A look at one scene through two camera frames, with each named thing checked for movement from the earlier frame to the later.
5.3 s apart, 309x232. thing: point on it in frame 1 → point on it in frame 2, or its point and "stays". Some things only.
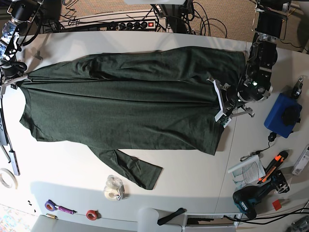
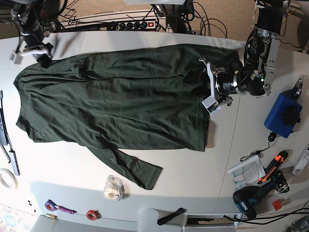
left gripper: [11, 72] → [34, 45]
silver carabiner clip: [245, 157] stays
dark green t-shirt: [117, 104] stays
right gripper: [227, 108] → [223, 84]
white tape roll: [5, 184] stays
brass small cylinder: [51, 216] stays
